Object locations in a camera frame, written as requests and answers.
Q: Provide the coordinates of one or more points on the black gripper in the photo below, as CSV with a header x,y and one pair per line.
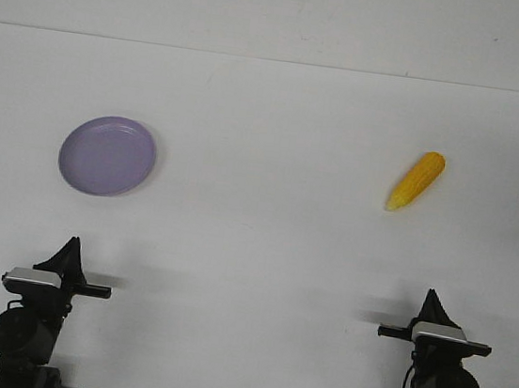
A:
x,y
67,263
429,350

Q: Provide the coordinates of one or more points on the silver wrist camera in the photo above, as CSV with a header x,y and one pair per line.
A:
x,y
438,332
25,281

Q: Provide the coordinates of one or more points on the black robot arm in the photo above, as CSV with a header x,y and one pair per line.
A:
x,y
31,324
423,375

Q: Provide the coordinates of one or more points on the yellow corn cob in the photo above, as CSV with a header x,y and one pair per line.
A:
x,y
416,181

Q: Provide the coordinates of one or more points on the purple round plate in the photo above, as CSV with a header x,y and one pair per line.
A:
x,y
107,156

